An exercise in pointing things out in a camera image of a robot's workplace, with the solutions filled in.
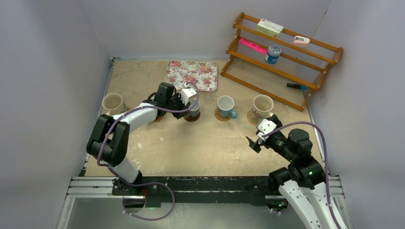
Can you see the blue mug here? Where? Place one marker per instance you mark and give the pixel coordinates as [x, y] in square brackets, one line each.
[225, 106]

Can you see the orange coaster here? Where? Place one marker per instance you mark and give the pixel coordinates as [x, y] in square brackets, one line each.
[220, 118]

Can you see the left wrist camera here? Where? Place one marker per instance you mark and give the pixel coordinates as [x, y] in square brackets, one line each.
[186, 94]

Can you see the white green box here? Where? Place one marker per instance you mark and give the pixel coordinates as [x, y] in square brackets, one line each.
[269, 28]

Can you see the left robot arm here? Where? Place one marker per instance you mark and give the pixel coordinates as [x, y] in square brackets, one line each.
[108, 142]

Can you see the pink highlighter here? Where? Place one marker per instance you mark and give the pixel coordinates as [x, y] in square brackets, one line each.
[253, 46]

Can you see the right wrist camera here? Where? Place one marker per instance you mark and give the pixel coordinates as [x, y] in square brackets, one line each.
[264, 127]

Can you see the light wooden coaster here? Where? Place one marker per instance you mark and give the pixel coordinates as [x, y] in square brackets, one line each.
[159, 119]

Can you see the black blue marker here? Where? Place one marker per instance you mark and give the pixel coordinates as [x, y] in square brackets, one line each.
[296, 86]

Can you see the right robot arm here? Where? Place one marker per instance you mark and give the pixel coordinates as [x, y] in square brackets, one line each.
[303, 182]

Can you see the small grey mug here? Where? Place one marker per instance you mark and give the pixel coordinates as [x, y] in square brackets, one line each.
[195, 107]

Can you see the dark wooden coaster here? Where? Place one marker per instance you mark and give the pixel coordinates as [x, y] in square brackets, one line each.
[190, 118]

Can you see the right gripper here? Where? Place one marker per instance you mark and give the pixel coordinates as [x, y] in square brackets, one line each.
[254, 145]

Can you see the floral tray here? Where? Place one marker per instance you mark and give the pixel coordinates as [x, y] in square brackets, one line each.
[203, 74]

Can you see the woven rattan coaster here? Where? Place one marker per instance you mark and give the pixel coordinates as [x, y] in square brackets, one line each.
[252, 119]

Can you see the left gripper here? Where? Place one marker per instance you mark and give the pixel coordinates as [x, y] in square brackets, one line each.
[183, 107]

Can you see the black aluminium base frame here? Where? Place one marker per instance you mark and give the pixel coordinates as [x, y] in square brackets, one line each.
[256, 191]

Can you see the beige mug with pattern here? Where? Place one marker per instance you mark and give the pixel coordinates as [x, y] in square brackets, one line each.
[114, 104]

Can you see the pink white tape dispenser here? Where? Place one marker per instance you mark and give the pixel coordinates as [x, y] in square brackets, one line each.
[301, 41]

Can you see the blue white jar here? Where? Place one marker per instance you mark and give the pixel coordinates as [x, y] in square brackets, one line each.
[272, 54]

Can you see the tall beige mug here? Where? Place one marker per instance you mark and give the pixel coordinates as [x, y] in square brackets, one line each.
[262, 106]

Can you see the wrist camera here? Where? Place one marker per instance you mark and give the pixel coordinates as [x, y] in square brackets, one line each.
[264, 127]
[186, 94]

